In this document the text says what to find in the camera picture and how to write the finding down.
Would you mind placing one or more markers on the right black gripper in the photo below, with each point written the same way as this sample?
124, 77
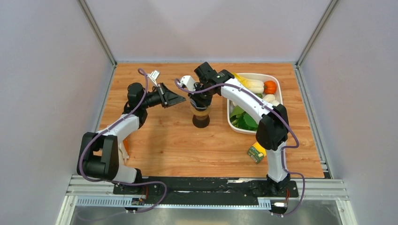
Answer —
200, 102

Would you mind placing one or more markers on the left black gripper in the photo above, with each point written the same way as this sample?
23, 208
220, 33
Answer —
168, 97

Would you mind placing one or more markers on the brown glass coffee carafe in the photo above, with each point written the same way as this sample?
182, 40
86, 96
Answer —
200, 121

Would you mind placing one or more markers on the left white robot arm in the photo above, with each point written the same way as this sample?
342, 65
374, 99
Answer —
103, 154

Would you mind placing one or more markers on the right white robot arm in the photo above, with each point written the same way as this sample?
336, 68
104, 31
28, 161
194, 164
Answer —
272, 121

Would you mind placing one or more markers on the white paper coffee filters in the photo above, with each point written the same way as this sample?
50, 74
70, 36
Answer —
123, 152

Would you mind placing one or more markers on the green bok choy toy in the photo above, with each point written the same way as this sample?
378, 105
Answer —
239, 119
269, 98

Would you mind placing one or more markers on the yellow napa cabbage toy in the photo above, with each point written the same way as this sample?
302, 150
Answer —
255, 86

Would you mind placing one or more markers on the white rectangular tray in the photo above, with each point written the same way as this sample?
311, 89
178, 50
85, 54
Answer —
253, 76

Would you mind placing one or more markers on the small orange pumpkin toy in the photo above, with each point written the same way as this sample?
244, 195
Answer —
270, 87

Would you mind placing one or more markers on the yellow green juice box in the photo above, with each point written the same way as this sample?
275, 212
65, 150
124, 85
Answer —
256, 152

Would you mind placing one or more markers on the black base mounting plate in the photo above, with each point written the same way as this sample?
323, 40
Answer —
206, 190

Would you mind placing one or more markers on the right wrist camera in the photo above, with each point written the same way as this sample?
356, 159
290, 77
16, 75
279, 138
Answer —
188, 83

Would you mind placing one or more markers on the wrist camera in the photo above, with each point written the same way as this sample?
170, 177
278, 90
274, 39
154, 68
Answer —
153, 76
188, 83

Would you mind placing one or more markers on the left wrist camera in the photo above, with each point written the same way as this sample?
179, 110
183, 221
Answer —
153, 76

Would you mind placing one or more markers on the aluminium frame rail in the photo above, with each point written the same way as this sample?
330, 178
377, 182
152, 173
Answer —
81, 192

